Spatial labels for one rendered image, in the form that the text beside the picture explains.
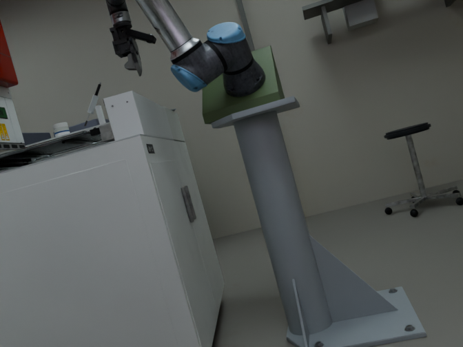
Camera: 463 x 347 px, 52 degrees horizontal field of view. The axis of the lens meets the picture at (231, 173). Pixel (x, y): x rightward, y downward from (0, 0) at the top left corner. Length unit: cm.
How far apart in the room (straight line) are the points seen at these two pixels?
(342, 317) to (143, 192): 85
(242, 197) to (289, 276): 265
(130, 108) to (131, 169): 19
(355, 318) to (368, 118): 265
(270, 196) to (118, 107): 59
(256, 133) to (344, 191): 266
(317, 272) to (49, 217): 92
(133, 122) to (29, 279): 57
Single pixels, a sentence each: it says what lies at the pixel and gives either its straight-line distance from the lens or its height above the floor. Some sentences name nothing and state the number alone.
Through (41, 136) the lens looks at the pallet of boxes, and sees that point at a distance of 408.
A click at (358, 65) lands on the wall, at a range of 424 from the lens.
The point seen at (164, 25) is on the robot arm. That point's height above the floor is 113.
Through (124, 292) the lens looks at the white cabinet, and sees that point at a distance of 148.
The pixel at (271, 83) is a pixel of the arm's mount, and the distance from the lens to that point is 167.
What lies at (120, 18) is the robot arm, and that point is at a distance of 199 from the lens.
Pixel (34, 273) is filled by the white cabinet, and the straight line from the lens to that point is 156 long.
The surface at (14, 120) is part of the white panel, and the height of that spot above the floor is 108.
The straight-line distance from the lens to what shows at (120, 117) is 149.
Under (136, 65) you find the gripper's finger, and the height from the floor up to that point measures 113.
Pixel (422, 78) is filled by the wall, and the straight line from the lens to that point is 429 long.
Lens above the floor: 68
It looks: 2 degrees down
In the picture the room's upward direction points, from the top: 15 degrees counter-clockwise
